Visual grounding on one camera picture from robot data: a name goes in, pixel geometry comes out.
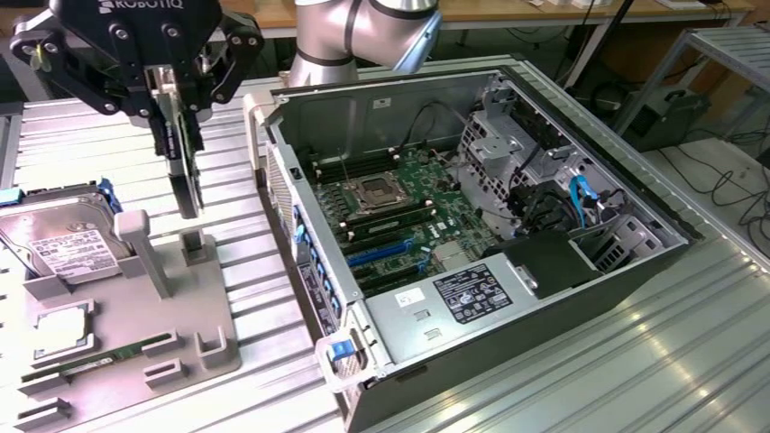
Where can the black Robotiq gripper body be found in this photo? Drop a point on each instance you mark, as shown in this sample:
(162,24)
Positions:
(137,31)

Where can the black graphics card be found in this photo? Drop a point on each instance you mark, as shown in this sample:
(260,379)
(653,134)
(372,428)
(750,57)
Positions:
(186,180)

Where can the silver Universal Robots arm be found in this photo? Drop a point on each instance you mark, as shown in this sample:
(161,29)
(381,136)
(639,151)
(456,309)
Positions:
(336,31)

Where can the hard disk with blue caddy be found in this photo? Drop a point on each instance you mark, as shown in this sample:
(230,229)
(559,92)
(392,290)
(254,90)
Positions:
(65,234)

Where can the installed green RAM stick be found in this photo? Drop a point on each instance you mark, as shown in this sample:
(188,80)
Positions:
(391,222)

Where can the green motherboard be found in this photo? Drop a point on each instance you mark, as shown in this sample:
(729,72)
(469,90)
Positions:
(432,198)

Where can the grey metal disk bay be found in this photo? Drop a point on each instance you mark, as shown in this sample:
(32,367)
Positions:
(489,153)

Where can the blue expansion slot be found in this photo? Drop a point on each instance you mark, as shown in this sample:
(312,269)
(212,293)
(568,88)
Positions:
(379,253)

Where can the wooden desk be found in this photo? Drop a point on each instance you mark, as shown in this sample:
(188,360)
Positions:
(540,11)

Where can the grey parts rack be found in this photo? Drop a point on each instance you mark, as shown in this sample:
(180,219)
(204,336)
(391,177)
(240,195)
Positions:
(149,325)

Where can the silver CPU chip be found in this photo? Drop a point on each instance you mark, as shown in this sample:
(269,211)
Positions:
(60,331)

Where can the silver chipset heatsink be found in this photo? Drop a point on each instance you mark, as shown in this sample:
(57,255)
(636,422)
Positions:
(453,255)

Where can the green RAM stick on rack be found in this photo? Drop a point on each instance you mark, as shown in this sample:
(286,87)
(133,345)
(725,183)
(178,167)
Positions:
(89,363)

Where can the silver power supply unit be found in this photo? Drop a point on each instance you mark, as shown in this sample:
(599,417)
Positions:
(432,315)

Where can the blue case latch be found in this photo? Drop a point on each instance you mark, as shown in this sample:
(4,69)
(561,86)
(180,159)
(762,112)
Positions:
(338,351)

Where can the black plastic air shroud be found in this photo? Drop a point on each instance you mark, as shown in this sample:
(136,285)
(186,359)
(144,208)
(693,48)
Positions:
(549,264)

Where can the black box device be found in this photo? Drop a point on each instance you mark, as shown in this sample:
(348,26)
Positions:
(667,119)

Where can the open black PC case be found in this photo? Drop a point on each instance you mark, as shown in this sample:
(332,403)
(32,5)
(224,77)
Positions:
(589,288)

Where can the CPU socket with metal frame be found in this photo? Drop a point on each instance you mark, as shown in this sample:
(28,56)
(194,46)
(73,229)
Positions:
(373,191)

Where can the aluminium frame table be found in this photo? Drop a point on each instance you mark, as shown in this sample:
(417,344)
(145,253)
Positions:
(721,49)

